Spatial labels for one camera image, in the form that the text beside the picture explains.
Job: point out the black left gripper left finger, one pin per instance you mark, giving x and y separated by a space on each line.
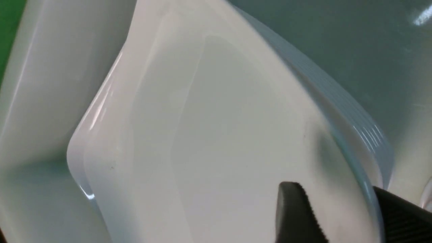
295 221

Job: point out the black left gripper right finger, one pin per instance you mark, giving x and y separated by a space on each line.
404 222

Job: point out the white square rice plate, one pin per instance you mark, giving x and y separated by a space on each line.
197 123

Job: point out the stack of white square plates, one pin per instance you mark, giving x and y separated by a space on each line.
350 120

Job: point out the large white plastic tub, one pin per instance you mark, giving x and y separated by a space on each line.
379 51

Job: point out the green backdrop cloth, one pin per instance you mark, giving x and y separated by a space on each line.
11 12

